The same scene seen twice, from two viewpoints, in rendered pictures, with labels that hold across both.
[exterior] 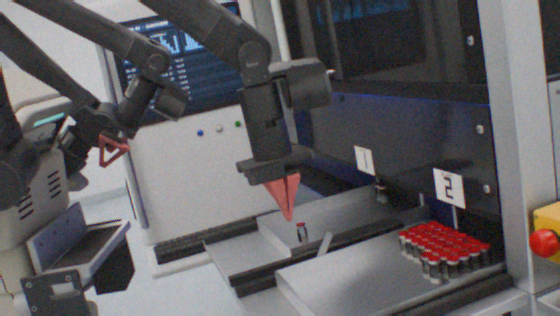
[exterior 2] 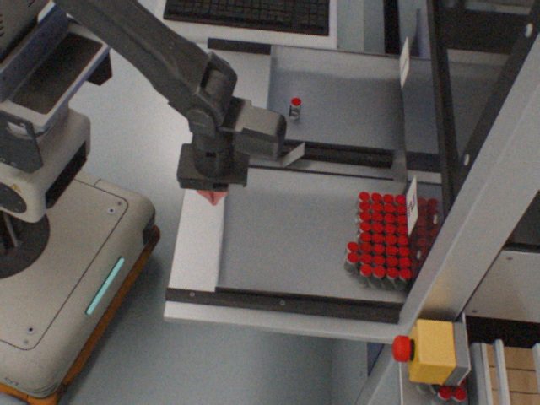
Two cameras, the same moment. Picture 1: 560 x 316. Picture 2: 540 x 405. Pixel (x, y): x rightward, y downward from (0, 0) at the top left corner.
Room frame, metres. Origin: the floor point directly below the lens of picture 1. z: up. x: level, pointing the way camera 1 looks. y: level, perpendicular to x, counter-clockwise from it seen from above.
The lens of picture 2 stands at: (0.13, -0.23, 2.02)
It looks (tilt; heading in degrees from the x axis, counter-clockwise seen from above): 55 degrees down; 15
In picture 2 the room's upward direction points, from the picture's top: 7 degrees clockwise
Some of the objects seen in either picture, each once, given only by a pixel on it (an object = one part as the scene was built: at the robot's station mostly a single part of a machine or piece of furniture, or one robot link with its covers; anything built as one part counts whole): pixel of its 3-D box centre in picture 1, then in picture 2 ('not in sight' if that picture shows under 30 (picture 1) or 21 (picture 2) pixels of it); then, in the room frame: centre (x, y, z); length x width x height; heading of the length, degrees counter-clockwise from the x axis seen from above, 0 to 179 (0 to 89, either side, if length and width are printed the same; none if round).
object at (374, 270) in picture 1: (387, 274); (314, 236); (0.87, -0.14, 0.90); 0.34 x 0.26 x 0.04; 107
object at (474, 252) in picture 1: (448, 248); (387, 240); (0.91, -0.27, 0.90); 0.18 x 0.02 x 0.05; 17
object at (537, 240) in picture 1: (546, 242); (405, 348); (0.67, -0.34, 0.99); 0.04 x 0.04 x 0.04; 16
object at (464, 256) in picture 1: (437, 251); (375, 239); (0.90, -0.25, 0.90); 0.18 x 0.02 x 0.05; 17
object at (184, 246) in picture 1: (221, 234); (247, 5); (1.50, 0.22, 0.82); 0.40 x 0.14 x 0.02; 106
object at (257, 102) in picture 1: (264, 101); (217, 126); (0.75, 0.01, 1.25); 0.07 x 0.06 x 0.07; 95
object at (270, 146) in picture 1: (270, 143); (213, 153); (0.75, 0.01, 1.19); 0.10 x 0.07 x 0.07; 106
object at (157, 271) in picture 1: (221, 240); (248, 7); (1.52, 0.23, 0.79); 0.45 x 0.28 x 0.03; 106
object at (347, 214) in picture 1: (339, 218); (348, 102); (1.22, -0.10, 0.90); 0.34 x 0.26 x 0.04; 106
